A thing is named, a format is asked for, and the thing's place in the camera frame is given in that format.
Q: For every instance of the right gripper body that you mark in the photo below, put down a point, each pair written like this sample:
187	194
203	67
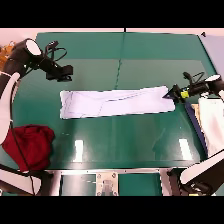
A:
193	90

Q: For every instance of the white shirt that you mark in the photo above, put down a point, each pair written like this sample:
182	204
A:
116	103

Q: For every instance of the dark blue garment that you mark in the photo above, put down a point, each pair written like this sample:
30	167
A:
194	120

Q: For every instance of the white garment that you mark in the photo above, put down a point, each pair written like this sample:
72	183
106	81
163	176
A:
213	123

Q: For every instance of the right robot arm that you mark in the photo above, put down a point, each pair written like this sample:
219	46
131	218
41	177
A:
203	173

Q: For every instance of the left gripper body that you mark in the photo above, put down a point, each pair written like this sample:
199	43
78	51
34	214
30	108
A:
60	73

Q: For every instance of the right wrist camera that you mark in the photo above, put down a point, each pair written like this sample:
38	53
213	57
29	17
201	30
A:
186	76

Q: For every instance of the red garment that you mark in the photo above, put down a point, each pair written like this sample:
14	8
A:
30	146

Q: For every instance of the silver frame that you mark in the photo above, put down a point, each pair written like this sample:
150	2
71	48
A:
106	181

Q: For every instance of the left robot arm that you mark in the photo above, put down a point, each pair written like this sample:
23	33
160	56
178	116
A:
7	93

